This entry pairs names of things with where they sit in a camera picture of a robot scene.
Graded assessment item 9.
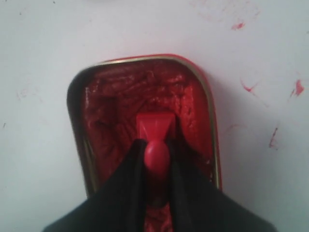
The red ink pad tin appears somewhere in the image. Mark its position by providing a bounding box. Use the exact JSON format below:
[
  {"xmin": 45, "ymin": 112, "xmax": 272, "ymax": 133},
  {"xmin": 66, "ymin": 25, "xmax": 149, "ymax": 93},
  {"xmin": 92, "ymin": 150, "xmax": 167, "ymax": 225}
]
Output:
[{"xmin": 67, "ymin": 55, "xmax": 221, "ymax": 232}]

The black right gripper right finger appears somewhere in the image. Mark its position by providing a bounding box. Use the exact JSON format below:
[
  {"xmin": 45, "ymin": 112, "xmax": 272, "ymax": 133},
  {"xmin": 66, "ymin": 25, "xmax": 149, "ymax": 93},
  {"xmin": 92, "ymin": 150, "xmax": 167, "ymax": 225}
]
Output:
[{"xmin": 168, "ymin": 141, "xmax": 277, "ymax": 232}]

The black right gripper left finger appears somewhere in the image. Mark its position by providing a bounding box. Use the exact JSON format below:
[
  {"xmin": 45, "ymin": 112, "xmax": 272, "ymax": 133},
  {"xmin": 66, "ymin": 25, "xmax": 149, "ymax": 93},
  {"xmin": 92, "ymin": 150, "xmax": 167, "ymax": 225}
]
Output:
[{"xmin": 44, "ymin": 139, "xmax": 146, "ymax": 232}]

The red plastic stamp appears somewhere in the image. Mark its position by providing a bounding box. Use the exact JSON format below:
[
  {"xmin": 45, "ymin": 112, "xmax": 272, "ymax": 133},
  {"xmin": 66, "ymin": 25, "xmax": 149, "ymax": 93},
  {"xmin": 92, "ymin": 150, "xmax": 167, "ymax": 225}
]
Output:
[{"xmin": 136, "ymin": 112, "xmax": 176, "ymax": 181}]

